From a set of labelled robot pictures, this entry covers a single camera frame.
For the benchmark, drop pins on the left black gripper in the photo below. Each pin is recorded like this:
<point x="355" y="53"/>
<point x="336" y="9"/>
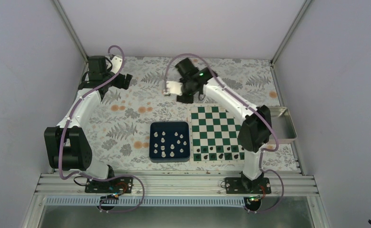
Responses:
<point x="120" y="83"/>

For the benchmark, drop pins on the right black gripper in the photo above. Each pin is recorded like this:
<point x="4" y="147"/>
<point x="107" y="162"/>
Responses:
<point x="190" y="99"/>

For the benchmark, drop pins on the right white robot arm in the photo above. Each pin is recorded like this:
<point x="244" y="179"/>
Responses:
<point x="256" y="125"/>

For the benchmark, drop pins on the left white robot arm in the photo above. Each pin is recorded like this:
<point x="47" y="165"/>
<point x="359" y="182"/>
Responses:
<point x="66" y="143"/>

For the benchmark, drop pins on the green white chess board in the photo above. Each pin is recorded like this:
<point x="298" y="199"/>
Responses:
<point x="213" y="125"/>

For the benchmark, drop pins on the black chess piece row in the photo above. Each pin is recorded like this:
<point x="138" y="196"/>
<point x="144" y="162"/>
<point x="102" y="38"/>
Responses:
<point x="218" y="153"/>

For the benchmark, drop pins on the floral table mat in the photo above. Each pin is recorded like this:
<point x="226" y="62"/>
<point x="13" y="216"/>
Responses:
<point x="118" y="129"/>

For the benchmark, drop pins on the dark blue tray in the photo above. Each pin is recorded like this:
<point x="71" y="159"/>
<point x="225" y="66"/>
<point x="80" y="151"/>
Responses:
<point x="173" y="139"/>

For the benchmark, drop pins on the silver metal tin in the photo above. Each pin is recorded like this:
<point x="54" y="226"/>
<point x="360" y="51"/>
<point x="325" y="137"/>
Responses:
<point x="282" y="124"/>

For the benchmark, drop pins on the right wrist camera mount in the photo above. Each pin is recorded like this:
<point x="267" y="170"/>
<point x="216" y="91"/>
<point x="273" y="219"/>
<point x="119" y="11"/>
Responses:
<point x="172" y="88"/>

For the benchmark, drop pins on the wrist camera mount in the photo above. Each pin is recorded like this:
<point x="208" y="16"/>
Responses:
<point x="172" y="88"/>
<point x="116" y="64"/>

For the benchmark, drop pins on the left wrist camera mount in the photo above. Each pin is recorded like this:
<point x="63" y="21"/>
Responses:
<point x="116" y="64"/>

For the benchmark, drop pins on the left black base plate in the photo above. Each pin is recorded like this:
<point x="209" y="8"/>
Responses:
<point x="116" y="186"/>

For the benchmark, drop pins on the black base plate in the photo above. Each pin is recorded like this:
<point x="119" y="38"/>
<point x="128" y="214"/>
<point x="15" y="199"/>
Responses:
<point x="116" y="186"/>
<point x="237" y="185"/>

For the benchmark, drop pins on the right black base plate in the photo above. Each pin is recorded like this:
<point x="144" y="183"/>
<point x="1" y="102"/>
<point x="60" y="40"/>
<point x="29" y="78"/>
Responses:
<point x="237" y="185"/>

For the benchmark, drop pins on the aluminium rail frame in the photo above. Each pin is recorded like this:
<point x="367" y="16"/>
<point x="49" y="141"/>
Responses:
<point x="183" y="184"/>

